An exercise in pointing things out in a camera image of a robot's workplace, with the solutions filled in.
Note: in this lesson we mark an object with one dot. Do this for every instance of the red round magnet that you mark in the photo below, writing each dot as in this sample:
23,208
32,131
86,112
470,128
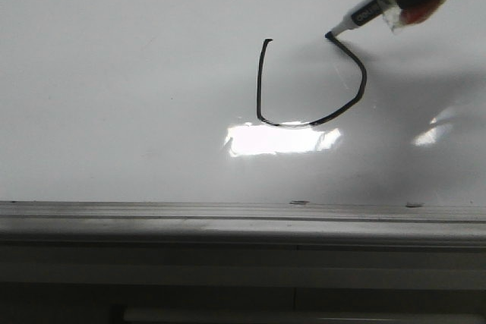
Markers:
416,15

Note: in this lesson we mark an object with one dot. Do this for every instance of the white black whiteboard marker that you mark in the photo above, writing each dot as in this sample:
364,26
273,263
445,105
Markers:
366,11

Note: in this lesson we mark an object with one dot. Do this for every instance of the white whiteboard with aluminium frame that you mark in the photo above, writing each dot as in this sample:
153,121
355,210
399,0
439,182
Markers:
180,120

